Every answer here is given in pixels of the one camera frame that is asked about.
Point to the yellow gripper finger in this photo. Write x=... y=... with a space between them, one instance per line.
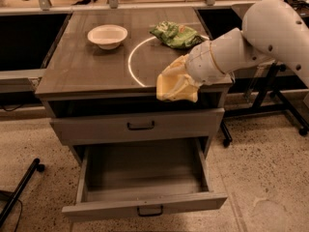
x=184 y=89
x=176 y=67

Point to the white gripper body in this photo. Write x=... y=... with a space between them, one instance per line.
x=201 y=65

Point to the yellow sponge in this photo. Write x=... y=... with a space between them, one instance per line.
x=165 y=83

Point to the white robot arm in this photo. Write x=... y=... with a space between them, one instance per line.
x=270 y=30

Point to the closed grey upper drawer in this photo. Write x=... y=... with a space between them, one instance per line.
x=137 y=126

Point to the grey drawer cabinet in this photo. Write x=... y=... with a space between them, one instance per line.
x=84 y=80

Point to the open grey lower drawer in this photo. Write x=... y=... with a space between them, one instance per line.
x=143 y=179

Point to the green chip bag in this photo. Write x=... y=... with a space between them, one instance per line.
x=177 y=36

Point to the white bowl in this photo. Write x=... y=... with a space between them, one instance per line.
x=107 y=36

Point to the black side table stand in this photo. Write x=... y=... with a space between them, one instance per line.
x=269 y=99

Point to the black floor stand leg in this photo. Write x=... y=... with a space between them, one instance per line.
x=12 y=197

